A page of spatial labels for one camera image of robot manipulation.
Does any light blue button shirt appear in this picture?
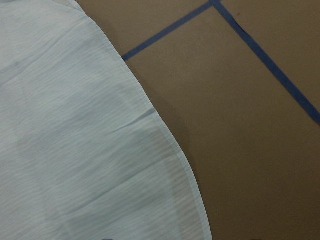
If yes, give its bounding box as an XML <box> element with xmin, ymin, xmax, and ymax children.
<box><xmin>0</xmin><ymin>0</ymin><xmax>212</xmax><ymax>240</ymax></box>

